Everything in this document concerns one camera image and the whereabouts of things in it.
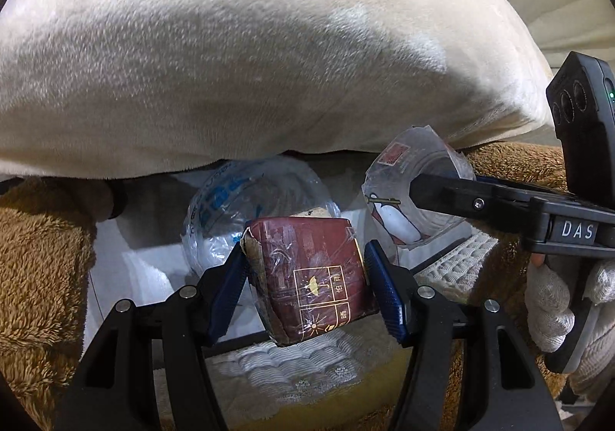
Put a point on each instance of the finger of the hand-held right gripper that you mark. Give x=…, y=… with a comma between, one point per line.
x=456, y=200
x=523, y=192

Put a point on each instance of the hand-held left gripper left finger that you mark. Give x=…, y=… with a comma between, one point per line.
x=226, y=301

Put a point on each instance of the person's right hand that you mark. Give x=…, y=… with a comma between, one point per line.
x=547, y=311

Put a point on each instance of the yellow cloth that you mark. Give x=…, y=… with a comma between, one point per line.
x=360, y=378

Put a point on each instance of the cream plush pillow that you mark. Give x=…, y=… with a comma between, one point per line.
x=240, y=51

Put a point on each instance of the clear plastic bin liner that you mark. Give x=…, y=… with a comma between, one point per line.
x=230, y=200

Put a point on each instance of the maroon carton box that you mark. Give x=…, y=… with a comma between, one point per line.
x=307, y=263

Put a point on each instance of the white quilted mattress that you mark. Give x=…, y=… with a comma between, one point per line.
x=288, y=363

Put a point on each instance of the white trash bin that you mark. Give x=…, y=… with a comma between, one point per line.
x=139, y=243

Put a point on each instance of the person's right forearm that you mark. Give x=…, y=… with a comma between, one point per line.
x=600, y=354

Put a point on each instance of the clear plastic wrapper red label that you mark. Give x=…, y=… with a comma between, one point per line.
x=399, y=219

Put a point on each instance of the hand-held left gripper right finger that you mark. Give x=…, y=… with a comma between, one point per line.
x=389, y=301

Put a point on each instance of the brown fuzzy blanket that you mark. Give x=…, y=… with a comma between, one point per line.
x=38, y=267

